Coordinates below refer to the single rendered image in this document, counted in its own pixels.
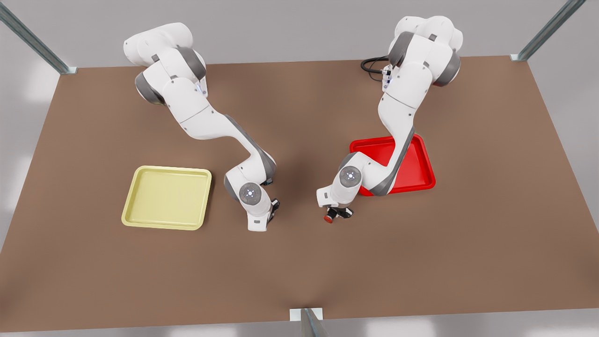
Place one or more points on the yellow square tray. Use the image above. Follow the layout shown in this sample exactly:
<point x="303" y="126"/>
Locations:
<point x="167" y="197"/>

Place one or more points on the silver frame post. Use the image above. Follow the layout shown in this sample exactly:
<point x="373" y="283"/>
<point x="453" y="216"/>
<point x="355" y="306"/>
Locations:
<point x="547" y="30"/>
<point x="32" y="41"/>
<point x="309" y="322"/>

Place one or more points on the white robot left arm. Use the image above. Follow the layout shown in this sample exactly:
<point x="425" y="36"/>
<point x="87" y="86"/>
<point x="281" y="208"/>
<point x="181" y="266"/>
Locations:
<point x="407" y="93"/>

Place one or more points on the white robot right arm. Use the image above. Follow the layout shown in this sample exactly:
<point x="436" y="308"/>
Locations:
<point x="187" y="103"/>

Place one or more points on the red square tray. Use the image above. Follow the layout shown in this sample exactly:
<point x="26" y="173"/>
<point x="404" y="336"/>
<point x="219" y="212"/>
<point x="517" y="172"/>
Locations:
<point x="414" y="168"/>

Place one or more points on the red push-button switch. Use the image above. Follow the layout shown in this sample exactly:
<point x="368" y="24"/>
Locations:
<point x="330" y="216"/>

